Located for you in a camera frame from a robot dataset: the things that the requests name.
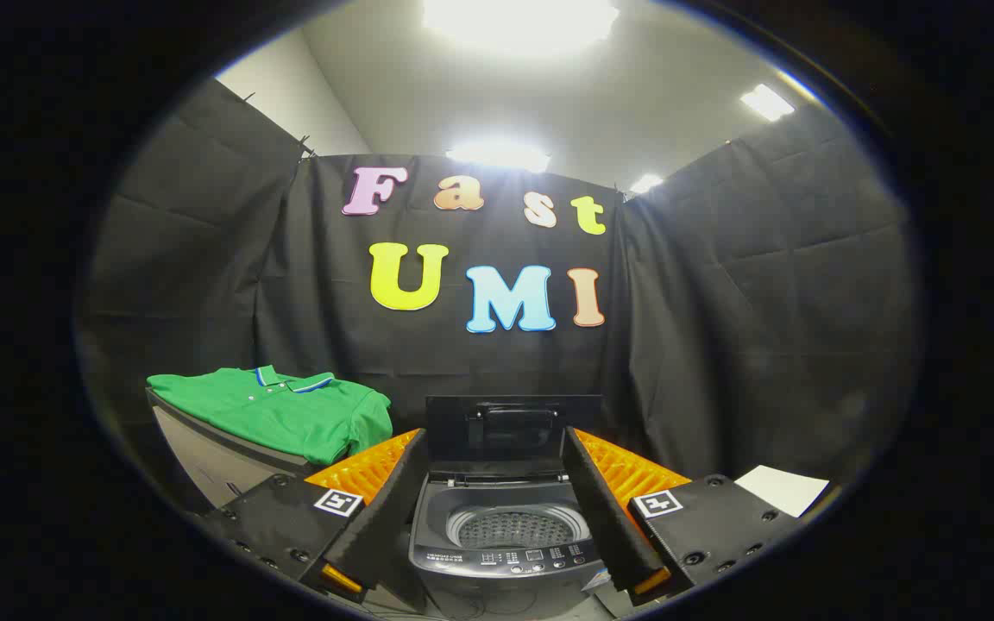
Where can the black backdrop cloth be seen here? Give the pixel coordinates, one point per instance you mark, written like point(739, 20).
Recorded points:
point(721, 345)

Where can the large ceiling light panel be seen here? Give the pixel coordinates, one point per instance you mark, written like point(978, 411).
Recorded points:
point(519, 21)

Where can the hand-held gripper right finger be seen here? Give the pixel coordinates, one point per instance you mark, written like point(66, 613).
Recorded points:
point(605, 517)

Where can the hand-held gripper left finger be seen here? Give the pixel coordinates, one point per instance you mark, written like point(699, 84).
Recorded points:
point(380, 517)

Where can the green polo shirt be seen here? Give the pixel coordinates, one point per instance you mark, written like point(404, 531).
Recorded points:
point(290, 414)

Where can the white flat sheet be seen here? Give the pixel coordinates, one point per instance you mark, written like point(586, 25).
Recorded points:
point(782, 489)

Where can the grey cabinet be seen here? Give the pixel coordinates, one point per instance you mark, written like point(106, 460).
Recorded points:
point(204, 466)

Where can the grey top-load washing machine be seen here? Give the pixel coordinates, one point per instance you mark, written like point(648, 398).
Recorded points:
point(506, 561)

